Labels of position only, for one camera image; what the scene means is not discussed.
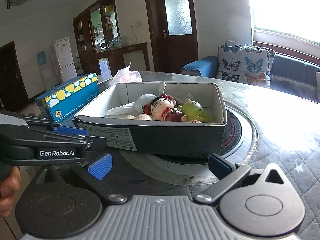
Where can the green one-eyed monster toy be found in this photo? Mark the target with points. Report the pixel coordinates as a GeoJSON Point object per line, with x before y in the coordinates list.
{"type": "Point", "coordinates": [192, 110]}

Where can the tan peanut shaped toy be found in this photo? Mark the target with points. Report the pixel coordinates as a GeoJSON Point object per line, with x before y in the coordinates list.
{"type": "Point", "coordinates": [139, 117]}

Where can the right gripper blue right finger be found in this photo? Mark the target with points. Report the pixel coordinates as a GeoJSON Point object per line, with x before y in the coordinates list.
{"type": "Point", "coordinates": [219, 166]}

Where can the blue yellow spotted box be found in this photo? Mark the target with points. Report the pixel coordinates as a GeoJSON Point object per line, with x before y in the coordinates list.
{"type": "Point", "coordinates": [68, 98]}

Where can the person's left hand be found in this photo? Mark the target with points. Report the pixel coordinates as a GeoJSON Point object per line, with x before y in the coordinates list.
{"type": "Point", "coordinates": [9, 189]}

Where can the window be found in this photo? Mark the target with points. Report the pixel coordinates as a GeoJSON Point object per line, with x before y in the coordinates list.
{"type": "Point", "coordinates": [297, 18]}

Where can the black white cardboard shoebox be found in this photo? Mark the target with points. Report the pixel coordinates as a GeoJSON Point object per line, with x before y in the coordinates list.
{"type": "Point", "coordinates": [181, 139]}

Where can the blue sofa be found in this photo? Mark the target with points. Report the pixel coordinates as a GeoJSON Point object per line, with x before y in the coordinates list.
{"type": "Point", "coordinates": [287, 74]}

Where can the grey cushion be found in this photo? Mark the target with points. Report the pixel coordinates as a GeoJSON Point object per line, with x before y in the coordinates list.
{"type": "Point", "coordinates": [318, 84]}

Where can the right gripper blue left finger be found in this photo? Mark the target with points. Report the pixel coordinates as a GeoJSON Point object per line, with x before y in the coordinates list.
{"type": "Point", "coordinates": [101, 167]}

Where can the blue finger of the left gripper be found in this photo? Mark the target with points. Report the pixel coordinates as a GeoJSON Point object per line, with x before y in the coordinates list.
{"type": "Point", "coordinates": [96, 143]}
{"type": "Point", "coordinates": [69, 130]}

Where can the water dispenser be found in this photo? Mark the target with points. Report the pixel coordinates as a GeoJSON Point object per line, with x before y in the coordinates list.
{"type": "Point", "coordinates": [46, 71]}

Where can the red black-haired doll figure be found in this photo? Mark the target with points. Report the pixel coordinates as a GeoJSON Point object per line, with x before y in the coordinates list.
{"type": "Point", "coordinates": [162, 109]}

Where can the white refrigerator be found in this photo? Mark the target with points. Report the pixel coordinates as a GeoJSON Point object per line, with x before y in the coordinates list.
{"type": "Point", "coordinates": [63, 59]}

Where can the dark wooden cabinet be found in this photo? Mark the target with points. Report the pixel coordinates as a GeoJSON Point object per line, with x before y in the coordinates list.
{"type": "Point", "coordinates": [97, 38]}

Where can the butterfly pattern pillow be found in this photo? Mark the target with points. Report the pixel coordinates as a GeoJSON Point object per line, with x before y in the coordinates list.
{"type": "Point", "coordinates": [250, 65]}

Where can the dark wooden door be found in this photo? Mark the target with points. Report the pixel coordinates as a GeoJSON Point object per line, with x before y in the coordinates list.
{"type": "Point", "coordinates": [172, 27]}

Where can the round induction cooktop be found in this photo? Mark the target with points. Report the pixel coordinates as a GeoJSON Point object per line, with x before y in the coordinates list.
{"type": "Point", "coordinates": [239, 142]}

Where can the white pink plastic bag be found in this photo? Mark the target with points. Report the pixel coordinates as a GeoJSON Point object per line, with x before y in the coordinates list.
{"type": "Point", "coordinates": [125, 75]}

